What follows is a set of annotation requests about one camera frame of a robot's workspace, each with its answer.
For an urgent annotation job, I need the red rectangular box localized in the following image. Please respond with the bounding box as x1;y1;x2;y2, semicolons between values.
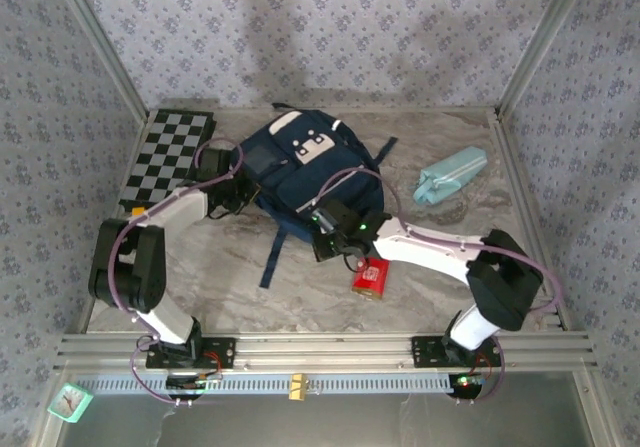
350;256;391;301

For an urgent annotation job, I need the navy blue student backpack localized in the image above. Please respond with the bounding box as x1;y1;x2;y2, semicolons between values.
228;101;400;289

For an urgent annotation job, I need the light blue pencil case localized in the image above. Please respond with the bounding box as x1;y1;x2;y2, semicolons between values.
412;146;489;206

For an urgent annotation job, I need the folding chessboard box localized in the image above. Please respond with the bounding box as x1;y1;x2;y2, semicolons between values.
118;109;219;216

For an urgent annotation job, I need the yellow binder clip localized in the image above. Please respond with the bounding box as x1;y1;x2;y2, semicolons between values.
288;373;309;402

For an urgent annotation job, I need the green alarm clock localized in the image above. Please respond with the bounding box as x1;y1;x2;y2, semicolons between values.
47;383;95;424

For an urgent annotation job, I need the right gripper thin black cable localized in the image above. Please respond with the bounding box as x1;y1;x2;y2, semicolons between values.
344;251;369;274

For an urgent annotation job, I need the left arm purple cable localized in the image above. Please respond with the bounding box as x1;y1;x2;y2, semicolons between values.
108;138;246;409

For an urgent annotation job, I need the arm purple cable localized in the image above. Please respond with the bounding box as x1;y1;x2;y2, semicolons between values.
108;138;246;409
317;166;566;409

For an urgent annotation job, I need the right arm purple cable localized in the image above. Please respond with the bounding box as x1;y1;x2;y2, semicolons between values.
317;166;566;409

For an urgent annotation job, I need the aluminium mounting rail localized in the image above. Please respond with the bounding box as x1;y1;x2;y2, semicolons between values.
54;331;599;371

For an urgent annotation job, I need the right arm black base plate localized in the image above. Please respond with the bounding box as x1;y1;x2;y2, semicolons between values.
410;335;503;368

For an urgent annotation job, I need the grey slotted cable duct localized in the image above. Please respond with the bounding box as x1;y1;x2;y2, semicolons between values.
74;371;481;397

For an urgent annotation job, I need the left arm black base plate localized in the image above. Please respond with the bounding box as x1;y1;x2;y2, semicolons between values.
145;336;237;370

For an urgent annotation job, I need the aluminium frame post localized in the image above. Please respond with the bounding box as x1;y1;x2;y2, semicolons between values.
49;0;151;123
494;0;596;121

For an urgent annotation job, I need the aluminium side rail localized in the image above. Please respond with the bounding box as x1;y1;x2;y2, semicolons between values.
487;108;584;333

